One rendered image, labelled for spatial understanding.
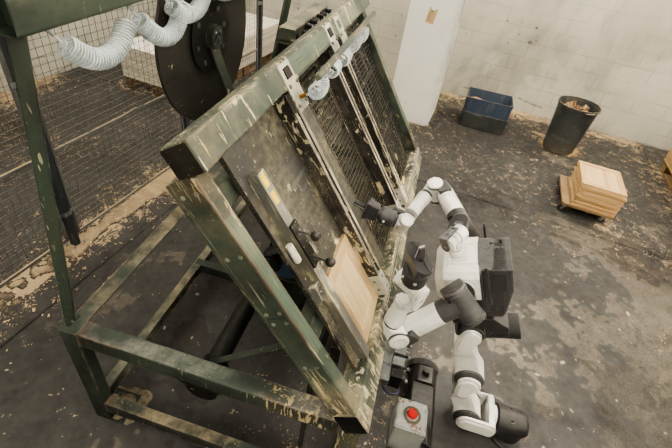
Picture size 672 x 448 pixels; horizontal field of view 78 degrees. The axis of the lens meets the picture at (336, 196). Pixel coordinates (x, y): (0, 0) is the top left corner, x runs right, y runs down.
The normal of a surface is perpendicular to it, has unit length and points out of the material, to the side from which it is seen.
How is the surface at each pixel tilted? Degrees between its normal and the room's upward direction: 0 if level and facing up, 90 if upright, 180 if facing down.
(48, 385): 0
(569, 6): 90
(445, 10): 90
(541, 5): 90
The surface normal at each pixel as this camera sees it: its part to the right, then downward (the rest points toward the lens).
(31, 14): 0.96, 0.25
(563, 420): 0.12, -0.79
